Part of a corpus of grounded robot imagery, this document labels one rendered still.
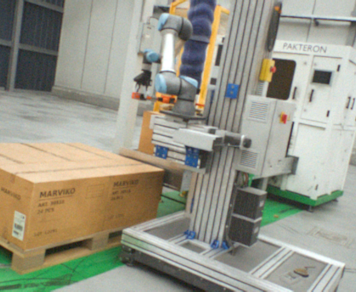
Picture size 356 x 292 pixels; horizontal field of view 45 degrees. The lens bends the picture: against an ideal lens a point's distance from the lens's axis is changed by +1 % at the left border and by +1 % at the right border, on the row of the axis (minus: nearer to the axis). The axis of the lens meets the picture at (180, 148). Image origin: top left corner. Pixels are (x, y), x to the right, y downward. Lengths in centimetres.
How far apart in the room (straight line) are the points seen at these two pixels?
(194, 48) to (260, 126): 127
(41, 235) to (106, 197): 52
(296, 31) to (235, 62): 969
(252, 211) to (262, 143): 46
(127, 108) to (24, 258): 240
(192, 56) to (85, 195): 152
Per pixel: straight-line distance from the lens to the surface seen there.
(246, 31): 278
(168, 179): 343
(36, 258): 275
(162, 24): 284
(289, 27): 1251
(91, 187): 284
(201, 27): 369
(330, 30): 1222
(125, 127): 467
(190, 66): 367
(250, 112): 266
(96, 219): 297
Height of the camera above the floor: 121
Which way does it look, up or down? 8 degrees down
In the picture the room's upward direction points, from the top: 10 degrees clockwise
